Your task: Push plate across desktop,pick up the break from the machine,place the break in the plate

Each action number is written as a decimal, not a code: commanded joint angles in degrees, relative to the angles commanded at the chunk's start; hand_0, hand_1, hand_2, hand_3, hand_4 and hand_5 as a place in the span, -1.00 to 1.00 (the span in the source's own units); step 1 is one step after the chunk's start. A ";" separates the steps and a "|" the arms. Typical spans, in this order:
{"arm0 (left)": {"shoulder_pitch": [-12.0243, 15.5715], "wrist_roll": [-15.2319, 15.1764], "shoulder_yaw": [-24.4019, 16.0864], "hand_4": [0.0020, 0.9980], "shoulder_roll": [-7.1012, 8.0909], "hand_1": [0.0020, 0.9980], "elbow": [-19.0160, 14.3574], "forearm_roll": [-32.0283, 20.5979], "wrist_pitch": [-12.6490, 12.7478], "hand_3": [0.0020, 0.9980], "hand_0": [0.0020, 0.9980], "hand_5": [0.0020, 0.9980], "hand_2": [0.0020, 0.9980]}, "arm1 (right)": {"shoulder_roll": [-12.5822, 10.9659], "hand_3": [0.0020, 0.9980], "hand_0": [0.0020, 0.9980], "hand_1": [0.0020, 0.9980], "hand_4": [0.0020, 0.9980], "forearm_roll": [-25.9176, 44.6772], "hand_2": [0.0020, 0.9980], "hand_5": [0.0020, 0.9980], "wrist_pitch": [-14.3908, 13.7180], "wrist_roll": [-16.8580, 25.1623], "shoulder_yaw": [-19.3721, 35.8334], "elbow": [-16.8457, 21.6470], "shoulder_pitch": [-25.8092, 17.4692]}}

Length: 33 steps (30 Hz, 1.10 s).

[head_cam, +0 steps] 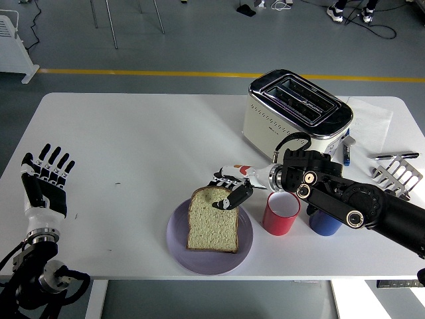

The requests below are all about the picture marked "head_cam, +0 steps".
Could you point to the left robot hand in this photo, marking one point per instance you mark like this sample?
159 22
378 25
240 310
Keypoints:
41 217

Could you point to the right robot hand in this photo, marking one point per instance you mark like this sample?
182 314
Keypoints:
252 174

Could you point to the bread slice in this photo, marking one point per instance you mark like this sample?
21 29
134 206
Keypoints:
212 229

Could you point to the purple plate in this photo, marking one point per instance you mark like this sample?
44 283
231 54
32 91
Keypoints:
206 262

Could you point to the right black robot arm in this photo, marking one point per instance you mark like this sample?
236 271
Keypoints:
365 202

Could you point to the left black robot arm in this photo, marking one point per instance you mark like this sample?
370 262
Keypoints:
30 262

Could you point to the cream chrome toaster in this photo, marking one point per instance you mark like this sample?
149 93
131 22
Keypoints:
265 126

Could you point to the red mug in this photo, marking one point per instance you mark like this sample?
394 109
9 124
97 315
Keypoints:
277 224

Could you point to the blue mug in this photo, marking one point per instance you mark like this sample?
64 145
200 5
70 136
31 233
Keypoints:
323 226

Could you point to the blue marker pen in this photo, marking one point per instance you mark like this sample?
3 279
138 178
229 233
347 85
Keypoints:
346 157

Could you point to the white table leg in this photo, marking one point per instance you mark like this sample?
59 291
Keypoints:
334 299
96 299

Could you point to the white paper sheet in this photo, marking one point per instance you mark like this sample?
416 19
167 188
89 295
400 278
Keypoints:
372 123

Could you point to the black silver pen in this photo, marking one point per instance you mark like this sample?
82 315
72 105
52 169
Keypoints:
388 155

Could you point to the yellow floor tape line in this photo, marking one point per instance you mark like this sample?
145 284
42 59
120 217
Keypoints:
133 72

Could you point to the metal toast rack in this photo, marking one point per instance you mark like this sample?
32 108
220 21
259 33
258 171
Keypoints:
411 181

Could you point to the black foot pedal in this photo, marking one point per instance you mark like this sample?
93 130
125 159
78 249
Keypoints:
247 10

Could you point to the white panel heater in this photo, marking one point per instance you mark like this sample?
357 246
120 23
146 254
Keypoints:
10 50

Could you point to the person's white black shoe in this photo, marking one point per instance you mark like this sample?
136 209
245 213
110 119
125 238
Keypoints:
367 16
334 14

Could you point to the black table control panel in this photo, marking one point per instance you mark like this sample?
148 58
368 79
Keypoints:
398 284

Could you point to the metal chair legs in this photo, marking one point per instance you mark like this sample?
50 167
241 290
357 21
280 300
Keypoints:
111 28

